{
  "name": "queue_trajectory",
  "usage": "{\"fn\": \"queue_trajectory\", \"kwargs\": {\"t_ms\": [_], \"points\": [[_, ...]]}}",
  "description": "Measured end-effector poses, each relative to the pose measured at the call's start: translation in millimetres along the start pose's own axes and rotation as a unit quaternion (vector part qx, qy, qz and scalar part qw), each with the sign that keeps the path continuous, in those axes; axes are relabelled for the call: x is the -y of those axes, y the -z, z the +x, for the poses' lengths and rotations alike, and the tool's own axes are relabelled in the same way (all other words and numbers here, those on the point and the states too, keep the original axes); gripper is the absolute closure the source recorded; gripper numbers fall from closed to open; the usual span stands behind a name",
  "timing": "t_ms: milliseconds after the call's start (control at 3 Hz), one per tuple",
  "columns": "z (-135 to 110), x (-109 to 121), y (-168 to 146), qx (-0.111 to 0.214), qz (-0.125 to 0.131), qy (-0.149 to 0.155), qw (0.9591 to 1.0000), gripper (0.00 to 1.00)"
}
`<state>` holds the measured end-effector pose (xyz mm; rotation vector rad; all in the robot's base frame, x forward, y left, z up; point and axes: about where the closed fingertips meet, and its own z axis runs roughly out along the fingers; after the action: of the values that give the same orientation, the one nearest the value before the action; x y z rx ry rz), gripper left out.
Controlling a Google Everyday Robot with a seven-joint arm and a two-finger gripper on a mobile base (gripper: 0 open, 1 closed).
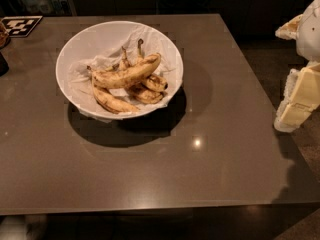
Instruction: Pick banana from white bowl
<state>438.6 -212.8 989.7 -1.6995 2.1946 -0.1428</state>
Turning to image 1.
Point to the dark object at left edge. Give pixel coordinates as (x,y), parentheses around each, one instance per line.
(3,65)

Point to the lower left banana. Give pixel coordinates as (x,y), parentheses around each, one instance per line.
(110,102)

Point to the white bowl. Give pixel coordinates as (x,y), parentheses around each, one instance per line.
(86,44)

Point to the lower right spotted banana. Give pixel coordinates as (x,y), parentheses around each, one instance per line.
(139,91)

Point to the spotted banana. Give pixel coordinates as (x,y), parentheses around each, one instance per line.
(152,82)
(139,91)

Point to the black white fiducial marker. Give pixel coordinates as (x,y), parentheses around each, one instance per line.
(20,26)

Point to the long top banana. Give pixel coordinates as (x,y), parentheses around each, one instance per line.
(128,77)

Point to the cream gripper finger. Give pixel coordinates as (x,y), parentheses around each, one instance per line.
(301,98)

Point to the white paper towel liner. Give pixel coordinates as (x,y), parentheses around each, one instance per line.
(110,55)

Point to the brown object at left edge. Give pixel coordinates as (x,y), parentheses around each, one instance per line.
(4,36)

